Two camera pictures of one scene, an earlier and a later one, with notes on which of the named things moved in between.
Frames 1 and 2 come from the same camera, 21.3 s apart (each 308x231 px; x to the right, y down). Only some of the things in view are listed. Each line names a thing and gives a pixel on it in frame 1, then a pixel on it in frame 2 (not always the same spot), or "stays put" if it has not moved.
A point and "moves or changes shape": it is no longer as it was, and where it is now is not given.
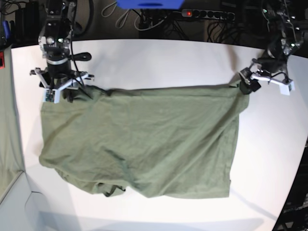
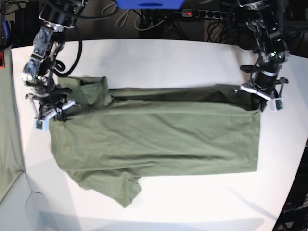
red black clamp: (2, 65) stays put
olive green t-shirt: (178, 142) moves or changes shape
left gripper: (58, 75) → (48, 105)
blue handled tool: (6, 27) stays put
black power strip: (218, 15) stays put
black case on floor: (26, 25) stays put
